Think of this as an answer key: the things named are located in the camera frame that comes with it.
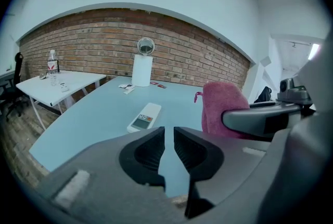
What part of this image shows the white electric kettle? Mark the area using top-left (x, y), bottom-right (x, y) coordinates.
top-left (131, 37), bottom-right (156, 88)

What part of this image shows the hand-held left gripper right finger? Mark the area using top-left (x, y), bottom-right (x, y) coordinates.
top-left (173, 126), bottom-right (272, 219)

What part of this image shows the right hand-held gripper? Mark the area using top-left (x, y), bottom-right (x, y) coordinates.
top-left (221, 77), bottom-right (317, 138)

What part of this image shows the pink cloth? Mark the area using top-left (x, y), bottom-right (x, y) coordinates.
top-left (194, 82), bottom-right (263, 140)

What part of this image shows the black office chair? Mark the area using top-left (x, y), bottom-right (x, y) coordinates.
top-left (0, 52), bottom-right (30, 121)

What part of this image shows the black chair with jacket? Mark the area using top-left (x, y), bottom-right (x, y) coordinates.
top-left (254, 86), bottom-right (273, 103)

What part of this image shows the white side table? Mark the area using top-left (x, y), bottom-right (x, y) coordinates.
top-left (16, 70), bottom-right (107, 131)

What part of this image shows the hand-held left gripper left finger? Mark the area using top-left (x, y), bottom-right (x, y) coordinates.
top-left (39, 126), bottom-right (167, 218)

